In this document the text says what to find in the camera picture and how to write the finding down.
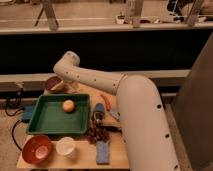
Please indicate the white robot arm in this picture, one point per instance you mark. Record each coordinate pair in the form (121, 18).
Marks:
(144, 124)

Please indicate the orange carrot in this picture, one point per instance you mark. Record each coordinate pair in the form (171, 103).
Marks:
(107, 103)

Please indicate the dark red bowl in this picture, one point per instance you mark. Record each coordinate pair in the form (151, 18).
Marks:
(52, 81)

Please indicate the orange round fruit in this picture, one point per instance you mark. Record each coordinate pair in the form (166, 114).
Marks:
(68, 106)

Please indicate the blue sponge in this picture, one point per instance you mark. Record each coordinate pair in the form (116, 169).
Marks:
(102, 152)

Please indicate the black handled tool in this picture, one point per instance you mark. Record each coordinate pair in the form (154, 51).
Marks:
(111, 129)

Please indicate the bunch of dark grapes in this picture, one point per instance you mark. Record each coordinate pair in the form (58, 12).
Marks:
(96, 134)

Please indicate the light blue cloth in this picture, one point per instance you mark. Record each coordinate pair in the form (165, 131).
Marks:
(115, 114)

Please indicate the white plastic cup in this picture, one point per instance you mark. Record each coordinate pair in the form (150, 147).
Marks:
(66, 147)

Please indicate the red plastic bowl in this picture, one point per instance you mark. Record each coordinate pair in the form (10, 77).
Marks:
(37, 149)

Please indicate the green plastic tray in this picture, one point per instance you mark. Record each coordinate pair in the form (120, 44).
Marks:
(49, 117)

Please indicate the blue box on floor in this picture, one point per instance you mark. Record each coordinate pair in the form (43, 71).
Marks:
(28, 111)

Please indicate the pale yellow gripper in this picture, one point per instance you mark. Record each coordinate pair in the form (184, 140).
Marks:
(70, 87)

